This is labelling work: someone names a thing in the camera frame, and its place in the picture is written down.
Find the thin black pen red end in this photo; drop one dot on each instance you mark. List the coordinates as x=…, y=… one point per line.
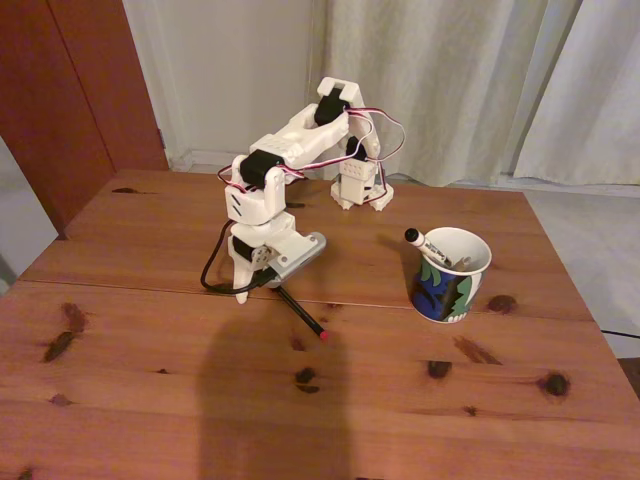
x=305, y=316

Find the white marker black cap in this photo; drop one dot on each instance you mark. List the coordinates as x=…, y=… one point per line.
x=430, y=247

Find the green pen clear cap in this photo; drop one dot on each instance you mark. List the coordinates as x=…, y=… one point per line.
x=462, y=264

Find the white mug blue green print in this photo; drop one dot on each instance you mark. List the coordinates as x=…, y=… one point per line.
x=440, y=295

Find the white curtain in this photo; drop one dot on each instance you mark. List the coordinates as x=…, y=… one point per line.
x=475, y=75
x=600, y=100

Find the brown wooden door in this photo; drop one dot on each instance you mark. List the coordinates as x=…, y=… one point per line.
x=65, y=100

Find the silver oval camera box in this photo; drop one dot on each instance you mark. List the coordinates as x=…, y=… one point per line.
x=300, y=262

